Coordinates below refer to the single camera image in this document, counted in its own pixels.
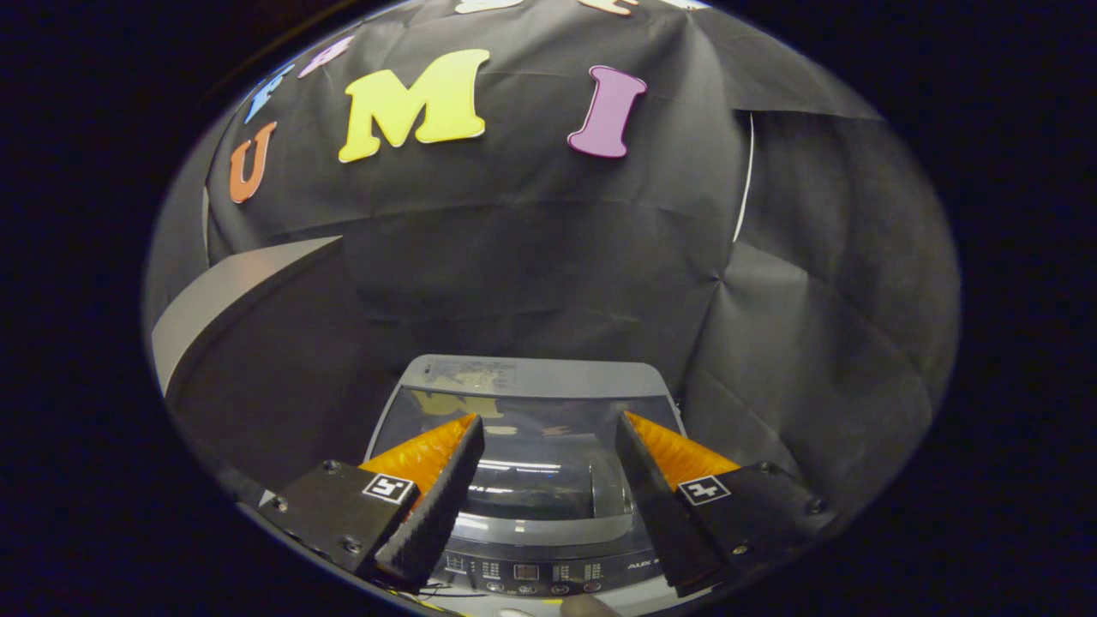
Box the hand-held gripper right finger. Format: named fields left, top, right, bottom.
left=614, top=410, right=838, bottom=599

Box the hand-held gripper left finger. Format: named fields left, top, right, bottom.
left=257, top=414, right=487, bottom=591

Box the grey washing machine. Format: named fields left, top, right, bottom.
left=364, top=354, right=692, bottom=614

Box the grey cabinet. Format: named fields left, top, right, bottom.
left=152, top=236, right=405, bottom=500

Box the black backdrop cloth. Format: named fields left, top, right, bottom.
left=141, top=0, right=962, bottom=532

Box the white hanging cable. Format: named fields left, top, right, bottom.
left=733, top=111, right=756, bottom=244

